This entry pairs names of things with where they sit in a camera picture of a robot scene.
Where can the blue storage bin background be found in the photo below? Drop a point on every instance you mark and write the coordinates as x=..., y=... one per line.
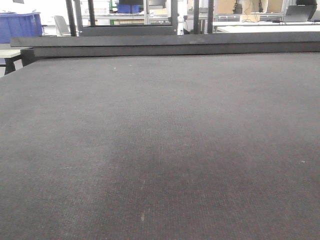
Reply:
x=128, y=9

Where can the black metal frame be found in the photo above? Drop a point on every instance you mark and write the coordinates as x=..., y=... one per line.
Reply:
x=91, y=18

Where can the blue plastic crate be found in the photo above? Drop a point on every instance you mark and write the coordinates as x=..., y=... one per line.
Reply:
x=19, y=25

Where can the black rail beam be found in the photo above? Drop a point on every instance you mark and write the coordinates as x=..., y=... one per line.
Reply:
x=170, y=45

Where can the white workbench table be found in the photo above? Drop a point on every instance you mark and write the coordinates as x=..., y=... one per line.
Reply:
x=265, y=27

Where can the grey chair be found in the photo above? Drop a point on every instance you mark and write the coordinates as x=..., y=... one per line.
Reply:
x=62, y=28

